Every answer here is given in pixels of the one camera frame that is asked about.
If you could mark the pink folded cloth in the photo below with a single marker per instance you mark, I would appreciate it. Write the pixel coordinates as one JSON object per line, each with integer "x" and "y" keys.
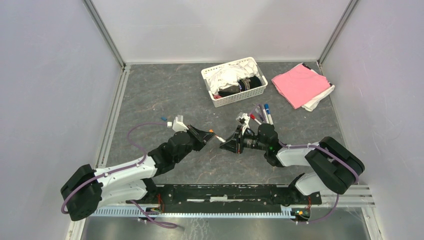
{"x": 289, "y": 86}

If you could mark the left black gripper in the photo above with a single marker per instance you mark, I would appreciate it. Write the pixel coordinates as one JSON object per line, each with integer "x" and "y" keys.
{"x": 201, "y": 136}

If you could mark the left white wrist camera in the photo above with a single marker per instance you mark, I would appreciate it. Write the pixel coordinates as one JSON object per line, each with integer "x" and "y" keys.
{"x": 177, "y": 125}

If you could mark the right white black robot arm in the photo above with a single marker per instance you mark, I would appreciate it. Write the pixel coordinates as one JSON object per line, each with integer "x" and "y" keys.
{"x": 334, "y": 167}

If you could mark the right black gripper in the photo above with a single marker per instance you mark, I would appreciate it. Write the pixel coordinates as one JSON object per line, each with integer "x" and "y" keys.
{"x": 234, "y": 143}

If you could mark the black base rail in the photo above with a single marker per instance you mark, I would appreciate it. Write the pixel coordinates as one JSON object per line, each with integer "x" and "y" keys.
{"x": 227, "y": 198}

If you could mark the white plastic basket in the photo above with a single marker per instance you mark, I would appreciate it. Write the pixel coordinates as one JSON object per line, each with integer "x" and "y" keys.
{"x": 219, "y": 101}

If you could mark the white pen blue ends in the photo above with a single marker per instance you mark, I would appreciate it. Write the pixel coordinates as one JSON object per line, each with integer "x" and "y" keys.
{"x": 268, "y": 114}

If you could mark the white cloth in basket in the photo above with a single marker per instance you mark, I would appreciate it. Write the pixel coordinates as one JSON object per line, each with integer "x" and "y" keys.
{"x": 229, "y": 75}

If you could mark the white cloth under pink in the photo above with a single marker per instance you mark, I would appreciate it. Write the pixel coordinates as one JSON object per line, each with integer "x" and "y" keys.
{"x": 313, "y": 87}

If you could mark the black cloth in basket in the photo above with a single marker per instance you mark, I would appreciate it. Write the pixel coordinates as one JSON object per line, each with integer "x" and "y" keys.
{"x": 243, "y": 85}

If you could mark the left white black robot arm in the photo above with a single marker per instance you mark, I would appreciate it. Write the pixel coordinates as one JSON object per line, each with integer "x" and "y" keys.
{"x": 89, "y": 189}

